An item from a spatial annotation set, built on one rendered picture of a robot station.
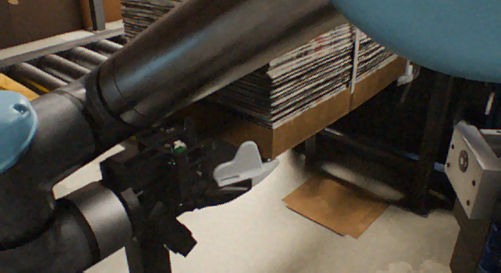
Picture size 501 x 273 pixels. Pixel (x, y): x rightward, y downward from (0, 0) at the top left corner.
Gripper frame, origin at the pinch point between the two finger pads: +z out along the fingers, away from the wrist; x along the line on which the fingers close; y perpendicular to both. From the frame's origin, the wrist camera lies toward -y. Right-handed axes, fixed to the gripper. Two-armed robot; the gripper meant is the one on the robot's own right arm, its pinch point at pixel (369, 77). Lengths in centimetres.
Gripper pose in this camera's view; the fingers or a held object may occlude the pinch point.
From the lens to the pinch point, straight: 89.2
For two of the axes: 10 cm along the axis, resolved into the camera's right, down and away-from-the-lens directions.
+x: 7.5, 3.2, -5.9
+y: 0.0, -8.8, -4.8
